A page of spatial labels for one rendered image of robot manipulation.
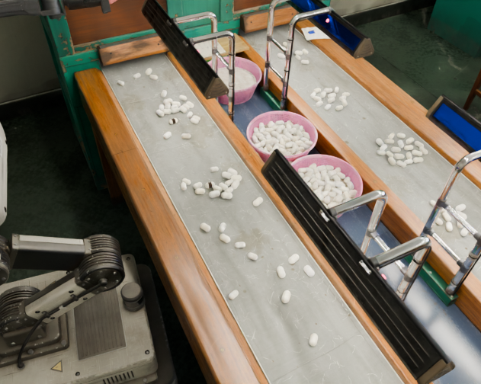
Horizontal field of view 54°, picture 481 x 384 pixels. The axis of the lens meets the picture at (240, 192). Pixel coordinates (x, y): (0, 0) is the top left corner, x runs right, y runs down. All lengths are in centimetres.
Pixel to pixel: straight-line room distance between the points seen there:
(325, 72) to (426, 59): 189
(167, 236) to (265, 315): 38
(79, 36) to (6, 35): 100
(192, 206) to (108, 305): 44
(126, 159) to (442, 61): 287
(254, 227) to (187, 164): 37
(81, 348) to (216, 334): 53
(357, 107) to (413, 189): 48
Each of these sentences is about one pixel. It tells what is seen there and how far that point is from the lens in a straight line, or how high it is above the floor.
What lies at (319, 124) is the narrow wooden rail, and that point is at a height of 76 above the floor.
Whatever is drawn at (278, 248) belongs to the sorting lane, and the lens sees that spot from 145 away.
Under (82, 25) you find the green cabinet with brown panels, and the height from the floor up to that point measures 95.
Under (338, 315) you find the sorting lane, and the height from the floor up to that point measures 74.
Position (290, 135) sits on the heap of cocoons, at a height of 74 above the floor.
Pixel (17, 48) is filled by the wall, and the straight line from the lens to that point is 314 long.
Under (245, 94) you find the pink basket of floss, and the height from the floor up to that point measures 73.
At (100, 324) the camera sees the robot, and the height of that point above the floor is 47.
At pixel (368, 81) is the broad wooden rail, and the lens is 215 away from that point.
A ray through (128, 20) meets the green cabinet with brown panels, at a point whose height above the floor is 93.
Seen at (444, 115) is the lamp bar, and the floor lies 108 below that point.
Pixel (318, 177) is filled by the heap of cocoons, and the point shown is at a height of 74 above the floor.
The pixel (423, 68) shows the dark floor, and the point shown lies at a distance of 387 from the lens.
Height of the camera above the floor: 191
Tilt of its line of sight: 47 degrees down
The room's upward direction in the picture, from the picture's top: 2 degrees clockwise
